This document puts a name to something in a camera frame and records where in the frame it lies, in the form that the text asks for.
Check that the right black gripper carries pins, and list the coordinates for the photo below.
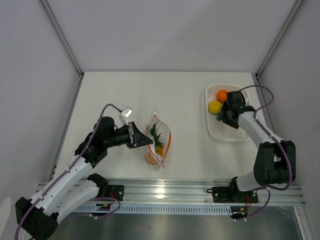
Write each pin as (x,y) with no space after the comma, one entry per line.
(222,116)

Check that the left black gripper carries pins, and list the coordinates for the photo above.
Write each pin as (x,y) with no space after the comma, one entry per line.
(136,138)

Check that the yellow green lemon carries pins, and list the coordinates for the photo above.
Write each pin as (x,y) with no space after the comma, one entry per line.
(214,107)

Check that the orange fruit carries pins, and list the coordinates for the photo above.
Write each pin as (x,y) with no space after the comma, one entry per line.
(221,96)

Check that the clear zip top bag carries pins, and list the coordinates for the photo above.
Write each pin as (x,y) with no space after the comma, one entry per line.
(166,137)

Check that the toy pineapple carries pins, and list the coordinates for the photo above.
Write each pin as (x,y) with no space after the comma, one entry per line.
(158,146)

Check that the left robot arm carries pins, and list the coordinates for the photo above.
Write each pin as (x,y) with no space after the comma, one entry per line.
(41,214)

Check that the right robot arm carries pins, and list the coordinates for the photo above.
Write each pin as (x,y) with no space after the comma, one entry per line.
(275,162)

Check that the white perforated basket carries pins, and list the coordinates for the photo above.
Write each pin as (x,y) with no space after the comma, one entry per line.
(217,129)

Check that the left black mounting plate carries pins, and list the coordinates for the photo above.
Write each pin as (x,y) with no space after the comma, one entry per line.
(113,191)

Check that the black mounting plate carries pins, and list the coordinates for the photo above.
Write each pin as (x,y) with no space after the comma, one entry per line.
(113,191)
(228,195)

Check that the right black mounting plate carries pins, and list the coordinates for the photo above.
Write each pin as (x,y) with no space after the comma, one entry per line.
(228,195)

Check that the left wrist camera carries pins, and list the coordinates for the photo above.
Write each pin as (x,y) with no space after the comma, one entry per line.
(124,115)

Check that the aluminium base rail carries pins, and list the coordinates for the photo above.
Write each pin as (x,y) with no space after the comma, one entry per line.
(194,192)

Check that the white slotted cable duct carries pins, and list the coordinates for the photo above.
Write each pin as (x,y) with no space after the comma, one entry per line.
(169,209)

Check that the right aluminium frame post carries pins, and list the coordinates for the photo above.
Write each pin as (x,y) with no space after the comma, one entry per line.
(280,36)

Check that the aluminium frame post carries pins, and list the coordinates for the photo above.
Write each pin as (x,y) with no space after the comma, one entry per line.
(54,23)
(280,36)

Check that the left aluminium frame post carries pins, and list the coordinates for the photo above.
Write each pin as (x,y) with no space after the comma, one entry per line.
(54,23)

